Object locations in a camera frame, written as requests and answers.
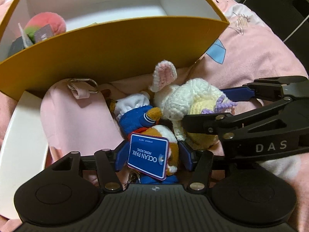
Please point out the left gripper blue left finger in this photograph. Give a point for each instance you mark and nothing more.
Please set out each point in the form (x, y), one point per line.
(121, 154)

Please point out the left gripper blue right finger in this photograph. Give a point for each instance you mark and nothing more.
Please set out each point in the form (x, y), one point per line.
(187, 156)

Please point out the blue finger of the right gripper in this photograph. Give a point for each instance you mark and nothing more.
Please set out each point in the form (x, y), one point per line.
(242, 93)

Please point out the sailor red panda plush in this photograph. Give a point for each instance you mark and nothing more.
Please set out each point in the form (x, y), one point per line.
(134, 114)

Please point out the white crochet bunny doll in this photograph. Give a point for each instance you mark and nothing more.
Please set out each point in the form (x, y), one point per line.
(195, 97)

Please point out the pink fluffy peach plush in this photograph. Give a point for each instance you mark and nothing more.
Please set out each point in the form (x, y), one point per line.
(56, 22)

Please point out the pink fabric pouch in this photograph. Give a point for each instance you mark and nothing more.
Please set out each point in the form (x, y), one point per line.
(75, 117)

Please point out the white flat gift box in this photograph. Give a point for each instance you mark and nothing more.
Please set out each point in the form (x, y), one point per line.
(23, 152)

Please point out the orange cardboard box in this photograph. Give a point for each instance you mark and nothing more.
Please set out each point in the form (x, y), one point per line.
(106, 40)

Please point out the purple starry card box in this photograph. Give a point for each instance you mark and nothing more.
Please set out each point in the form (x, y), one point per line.
(43, 33)

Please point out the blue white leaflet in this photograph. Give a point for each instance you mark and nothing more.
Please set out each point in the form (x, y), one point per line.
(27, 42)

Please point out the grey textured case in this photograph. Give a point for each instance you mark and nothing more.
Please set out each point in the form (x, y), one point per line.
(16, 46)

